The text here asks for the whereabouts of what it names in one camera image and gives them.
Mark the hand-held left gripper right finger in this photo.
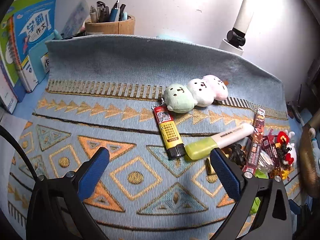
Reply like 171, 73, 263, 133
209, 148, 293, 240

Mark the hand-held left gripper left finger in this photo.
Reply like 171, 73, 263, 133
26, 147, 110, 240

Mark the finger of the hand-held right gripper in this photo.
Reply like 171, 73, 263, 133
289, 198, 304, 216

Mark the yellow highlighter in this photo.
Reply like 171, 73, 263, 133
184, 123, 255, 161

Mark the brown snack packet strip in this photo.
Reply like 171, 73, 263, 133
242, 107, 266, 177

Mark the gold woven basket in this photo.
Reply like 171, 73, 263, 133
299, 124, 320, 198

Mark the red and yellow glue stick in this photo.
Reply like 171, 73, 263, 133
153, 105, 186, 160

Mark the three-ball plush toy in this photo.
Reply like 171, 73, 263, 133
162, 74, 229, 114

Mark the clear plastic packet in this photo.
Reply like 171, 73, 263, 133
257, 152, 274, 173

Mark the white cat plush toy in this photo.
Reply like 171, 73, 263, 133
280, 131, 298, 167

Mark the black and yellow figurine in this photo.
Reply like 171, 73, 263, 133
273, 142, 288, 158

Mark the white paper sheet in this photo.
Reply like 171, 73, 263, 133
0, 112, 28, 156

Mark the black metal stand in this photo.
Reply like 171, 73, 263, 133
287, 85, 304, 123

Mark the blue patterned woven mat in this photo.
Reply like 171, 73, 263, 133
7, 34, 303, 240

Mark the white and blue book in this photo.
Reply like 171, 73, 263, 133
0, 62, 19, 114

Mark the small light blue book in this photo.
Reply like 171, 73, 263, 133
28, 40, 52, 85

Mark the brown round pen holder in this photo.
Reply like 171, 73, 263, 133
85, 15, 136, 36

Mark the pale teal item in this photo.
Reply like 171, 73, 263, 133
156, 32, 191, 42

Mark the blue cover book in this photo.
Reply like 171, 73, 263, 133
12, 0, 57, 93

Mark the row of standing books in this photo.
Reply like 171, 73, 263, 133
0, 0, 48, 88

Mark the pale printed leaflet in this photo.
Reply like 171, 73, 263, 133
61, 0, 91, 39

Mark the white desk lamp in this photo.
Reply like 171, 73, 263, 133
219, 0, 256, 57

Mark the black cable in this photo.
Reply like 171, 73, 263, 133
0, 125, 38, 180

